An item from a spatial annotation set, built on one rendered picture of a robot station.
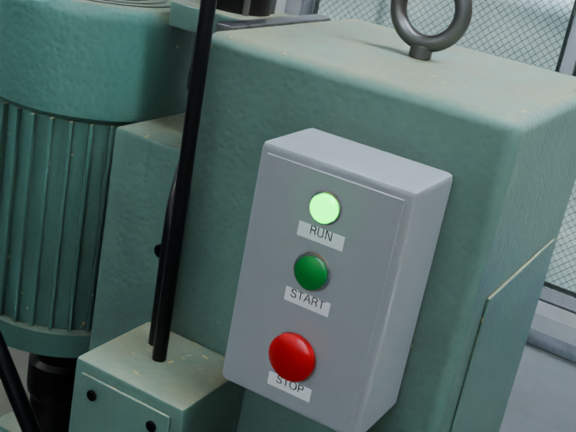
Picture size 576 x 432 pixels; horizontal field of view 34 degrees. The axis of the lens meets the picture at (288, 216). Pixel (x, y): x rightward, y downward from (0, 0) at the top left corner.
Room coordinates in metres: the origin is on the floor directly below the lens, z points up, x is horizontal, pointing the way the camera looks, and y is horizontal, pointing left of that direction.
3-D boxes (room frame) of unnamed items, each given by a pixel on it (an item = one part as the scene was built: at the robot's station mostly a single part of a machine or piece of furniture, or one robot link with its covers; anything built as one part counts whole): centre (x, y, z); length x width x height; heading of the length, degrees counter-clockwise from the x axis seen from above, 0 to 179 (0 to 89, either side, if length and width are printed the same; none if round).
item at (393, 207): (0.53, -0.03, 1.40); 0.10 x 0.06 x 0.16; 64
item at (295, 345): (0.50, -0.02, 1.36); 0.03 x 0.01 x 0.03; 64
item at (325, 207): (0.50, -0.02, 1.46); 0.02 x 0.01 x 0.02; 64
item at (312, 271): (0.50, -0.02, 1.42); 0.02 x 0.01 x 0.02; 64
